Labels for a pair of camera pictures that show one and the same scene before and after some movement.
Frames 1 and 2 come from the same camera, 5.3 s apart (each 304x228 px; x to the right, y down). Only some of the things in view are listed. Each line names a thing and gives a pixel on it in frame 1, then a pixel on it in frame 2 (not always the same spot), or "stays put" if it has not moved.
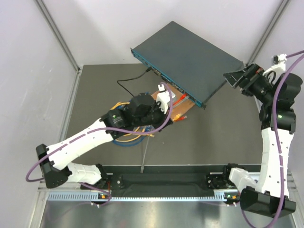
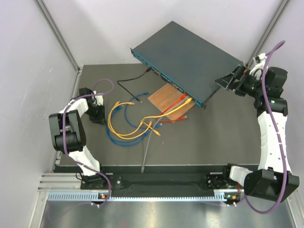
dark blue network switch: x=193 y=65 stays put
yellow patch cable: x=176 y=117 to x=189 y=100
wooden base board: x=181 y=102 stays put
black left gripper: x=163 y=118 to x=100 y=118
